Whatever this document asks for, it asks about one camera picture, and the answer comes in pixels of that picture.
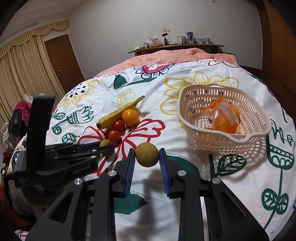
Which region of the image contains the floral white duvet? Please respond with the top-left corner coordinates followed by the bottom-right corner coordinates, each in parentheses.
top-left (14, 59), bottom-right (296, 241)

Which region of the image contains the blue white mug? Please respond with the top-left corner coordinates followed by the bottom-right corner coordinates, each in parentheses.
top-left (186, 32), bottom-right (194, 44)

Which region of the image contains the wooden door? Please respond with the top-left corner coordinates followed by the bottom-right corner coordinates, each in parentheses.
top-left (45, 35), bottom-right (85, 93)

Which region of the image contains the red cherry tomato near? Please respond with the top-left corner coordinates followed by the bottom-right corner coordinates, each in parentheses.
top-left (108, 130), bottom-right (121, 144)

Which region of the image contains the brown longan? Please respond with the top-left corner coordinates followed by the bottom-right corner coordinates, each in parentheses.
top-left (100, 139), bottom-right (112, 147)
top-left (135, 143), bottom-right (159, 168)

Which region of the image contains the cream plastic basket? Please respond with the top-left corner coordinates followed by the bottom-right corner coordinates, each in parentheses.
top-left (177, 84), bottom-right (272, 154)

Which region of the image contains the beige curtain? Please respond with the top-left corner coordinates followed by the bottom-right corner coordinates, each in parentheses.
top-left (0, 19), bottom-right (70, 149)

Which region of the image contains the snack bag on shelf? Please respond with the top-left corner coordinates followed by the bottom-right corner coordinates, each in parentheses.
top-left (149, 38), bottom-right (164, 47)

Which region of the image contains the black phone stand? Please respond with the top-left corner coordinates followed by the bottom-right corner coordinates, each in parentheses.
top-left (162, 32), bottom-right (169, 46)

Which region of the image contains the plastic bag of oranges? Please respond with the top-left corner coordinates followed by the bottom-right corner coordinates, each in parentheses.
top-left (200, 97), bottom-right (240, 134)

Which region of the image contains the pink blanket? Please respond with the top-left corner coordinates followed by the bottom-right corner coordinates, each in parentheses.
top-left (95, 48), bottom-right (238, 77)

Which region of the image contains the red cherry tomato far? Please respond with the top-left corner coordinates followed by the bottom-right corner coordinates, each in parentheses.
top-left (112, 120), bottom-right (126, 133)

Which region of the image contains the wooden wardrobe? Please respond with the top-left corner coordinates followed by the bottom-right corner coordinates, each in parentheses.
top-left (256, 1), bottom-right (295, 118)

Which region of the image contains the red cherry tomato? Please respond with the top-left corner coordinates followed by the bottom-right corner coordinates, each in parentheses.
top-left (108, 130), bottom-right (121, 144)
top-left (112, 120), bottom-right (126, 133)

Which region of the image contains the wooden headboard shelf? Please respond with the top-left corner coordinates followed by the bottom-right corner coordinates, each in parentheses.
top-left (129, 43), bottom-right (224, 56)

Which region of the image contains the yellow banana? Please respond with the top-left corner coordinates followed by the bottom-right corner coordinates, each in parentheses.
top-left (96, 95), bottom-right (145, 129)

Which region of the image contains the orange mandarin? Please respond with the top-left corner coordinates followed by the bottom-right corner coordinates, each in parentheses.
top-left (122, 108), bottom-right (139, 127)

